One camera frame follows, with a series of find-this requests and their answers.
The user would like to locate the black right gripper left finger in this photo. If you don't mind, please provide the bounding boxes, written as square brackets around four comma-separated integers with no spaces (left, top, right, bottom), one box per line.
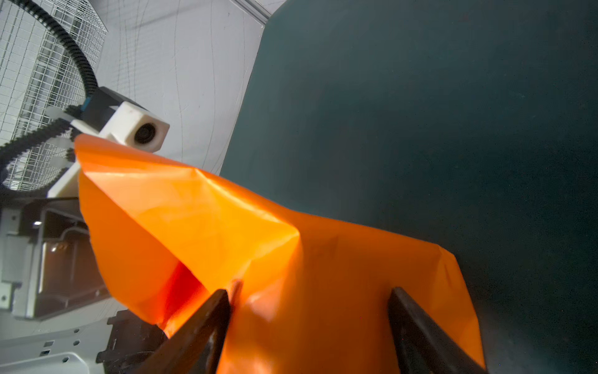
[137,289,230,373]

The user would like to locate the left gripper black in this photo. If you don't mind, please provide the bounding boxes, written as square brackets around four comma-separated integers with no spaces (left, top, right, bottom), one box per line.
[1,198,109,320]

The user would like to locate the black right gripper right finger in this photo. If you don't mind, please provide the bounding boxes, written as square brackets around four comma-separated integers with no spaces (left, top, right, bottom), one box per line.
[388,288,486,373]

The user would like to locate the orange wrapping paper sheet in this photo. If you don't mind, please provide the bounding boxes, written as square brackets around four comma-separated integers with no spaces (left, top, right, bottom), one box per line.
[75,135,485,373]

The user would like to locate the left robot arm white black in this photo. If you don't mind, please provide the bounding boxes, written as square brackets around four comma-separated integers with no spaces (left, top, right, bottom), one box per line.
[1,1,169,322]

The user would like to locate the green table mat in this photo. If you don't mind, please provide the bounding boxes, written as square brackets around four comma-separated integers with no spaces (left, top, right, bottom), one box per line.
[221,1,597,373]

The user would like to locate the white wire basket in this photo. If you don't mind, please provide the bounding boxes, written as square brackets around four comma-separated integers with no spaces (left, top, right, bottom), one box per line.
[1,1,107,193]

